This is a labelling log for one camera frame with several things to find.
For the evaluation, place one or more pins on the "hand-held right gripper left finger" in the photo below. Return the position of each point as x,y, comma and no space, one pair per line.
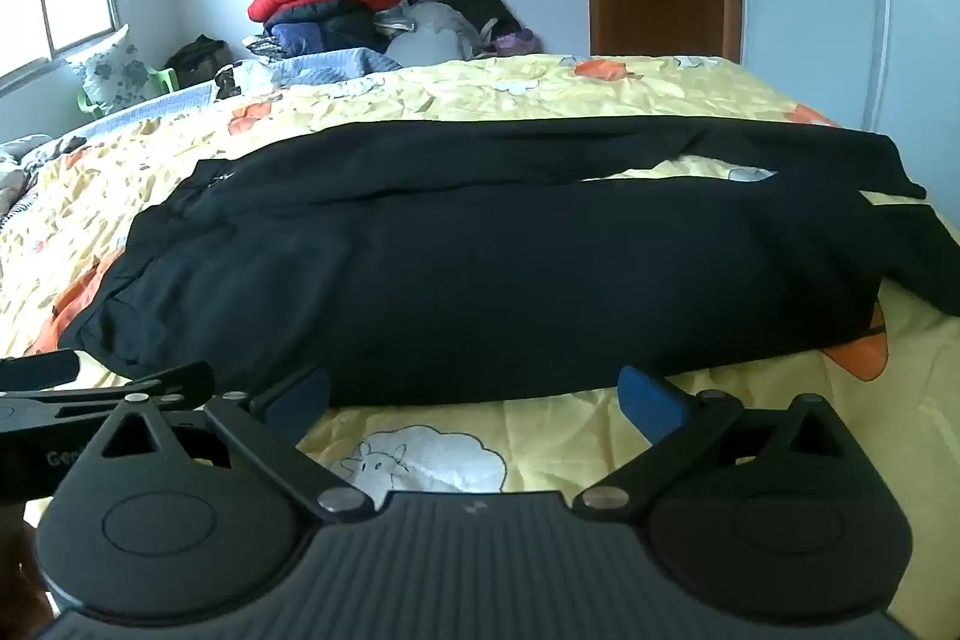
300,400

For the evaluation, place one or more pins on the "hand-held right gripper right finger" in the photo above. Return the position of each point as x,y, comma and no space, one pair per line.
652,401

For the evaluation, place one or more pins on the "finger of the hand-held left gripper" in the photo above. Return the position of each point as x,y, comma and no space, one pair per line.
37,368
75,404

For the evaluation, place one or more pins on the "black pants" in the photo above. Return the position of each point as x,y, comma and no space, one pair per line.
487,280

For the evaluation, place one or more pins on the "person's left hand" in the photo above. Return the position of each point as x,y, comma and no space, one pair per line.
15,580

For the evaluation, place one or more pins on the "patterned pillow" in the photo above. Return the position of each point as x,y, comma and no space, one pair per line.
15,175

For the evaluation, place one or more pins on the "floral pillow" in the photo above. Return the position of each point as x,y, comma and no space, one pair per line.
109,70

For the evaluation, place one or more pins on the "green plastic chair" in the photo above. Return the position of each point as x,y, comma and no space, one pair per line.
161,78

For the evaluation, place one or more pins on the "black and white patterned cloth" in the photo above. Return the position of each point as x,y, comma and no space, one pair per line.
240,78

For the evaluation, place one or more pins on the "yellow floral bedsheet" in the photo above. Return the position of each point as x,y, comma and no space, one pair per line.
525,93

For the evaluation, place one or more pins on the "light blue quilted blanket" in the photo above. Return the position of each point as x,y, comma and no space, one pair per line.
337,64

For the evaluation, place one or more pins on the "dark bag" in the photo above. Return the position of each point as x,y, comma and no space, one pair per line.
199,57

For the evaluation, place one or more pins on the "navy padded jacket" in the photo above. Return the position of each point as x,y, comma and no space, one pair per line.
322,33

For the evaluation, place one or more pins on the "purple cloth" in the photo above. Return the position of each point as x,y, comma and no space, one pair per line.
517,42

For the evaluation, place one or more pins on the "grey garment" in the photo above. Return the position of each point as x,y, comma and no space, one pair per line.
431,36

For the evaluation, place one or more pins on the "black bag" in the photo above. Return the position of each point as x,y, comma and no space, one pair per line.
480,6

